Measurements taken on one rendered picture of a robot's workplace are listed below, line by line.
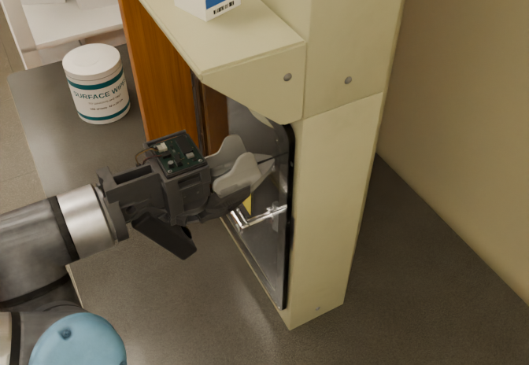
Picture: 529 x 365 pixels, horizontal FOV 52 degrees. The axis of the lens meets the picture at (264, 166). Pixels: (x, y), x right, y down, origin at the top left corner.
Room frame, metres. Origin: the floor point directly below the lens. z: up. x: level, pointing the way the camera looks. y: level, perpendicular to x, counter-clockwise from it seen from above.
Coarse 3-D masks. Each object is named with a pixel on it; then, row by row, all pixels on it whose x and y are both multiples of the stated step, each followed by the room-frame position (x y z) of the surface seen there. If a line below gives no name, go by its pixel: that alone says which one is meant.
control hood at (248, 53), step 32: (160, 0) 0.54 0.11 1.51; (256, 0) 0.54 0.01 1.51; (192, 32) 0.48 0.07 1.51; (224, 32) 0.48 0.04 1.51; (256, 32) 0.48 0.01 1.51; (288, 32) 0.48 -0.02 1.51; (192, 64) 0.43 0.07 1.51; (224, 64) 0.42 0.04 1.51; (256, 64) 0.43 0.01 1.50; (288, 64) 0.45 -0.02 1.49; (256, 96) 0.43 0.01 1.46; (288, 96) 0.45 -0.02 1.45
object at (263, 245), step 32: (224, 96) 0.62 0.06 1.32; (224, 128) 0.63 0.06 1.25; (256, 128) 0.53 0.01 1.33; (288, 128) 0.47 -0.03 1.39; (288, 160) 0.46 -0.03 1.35; (256, 192) 0.54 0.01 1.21; (288, 192) 0.46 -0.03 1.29; (288, 224) 0.46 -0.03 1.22; (256, 256) 0.54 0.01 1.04; (288, 256) 0.46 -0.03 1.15
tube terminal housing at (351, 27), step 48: (288, 0) 0.50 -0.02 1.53; (336, 0) 0.47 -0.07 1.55; (384, 0) 0.50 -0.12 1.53; (336, 48) 0.48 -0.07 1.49; (384, 48) 0.51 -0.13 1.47; (336, 96) 0.48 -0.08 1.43; (384, 96) 0.58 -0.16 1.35; (336, 144) 0.48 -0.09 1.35; (336, 192) 0.49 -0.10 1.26; (336, 240) 0.49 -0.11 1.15; (288, 288) 0.47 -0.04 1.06; (336, 288) 0.50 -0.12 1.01
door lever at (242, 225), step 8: (264, 208) 0.51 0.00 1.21; (232, 216) 0.49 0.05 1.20; (240, 216) 0.49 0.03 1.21; (256, 216) 0.49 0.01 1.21; (264, 216) 0.49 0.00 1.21; (272, 216) 0.49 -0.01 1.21; (240, 224) 0.48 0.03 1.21; (248, 224) 0.48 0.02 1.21; (256, 224) 0.48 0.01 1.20; (240, 232) 0.47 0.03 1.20
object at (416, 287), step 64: (128, 64) 1.26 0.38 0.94; (64, 128) 0.99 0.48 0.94; (128, 128) 0.99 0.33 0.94; (64, 192) 0.78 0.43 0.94; (384, 192) 0.78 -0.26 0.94; (128, 256) 0.61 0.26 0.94; (192, 256) 0.61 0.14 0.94; (384, 256) 0.61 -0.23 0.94; (448, 256) 0.61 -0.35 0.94; (128, 320) 0.48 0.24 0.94; (192, 320) 0.48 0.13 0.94; (256, 320) 0.48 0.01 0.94; (320, 320) 0.48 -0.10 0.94; (384, 320) 0.48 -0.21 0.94; (448, 320) 0.48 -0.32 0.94; (512, 320) 0.48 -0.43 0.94
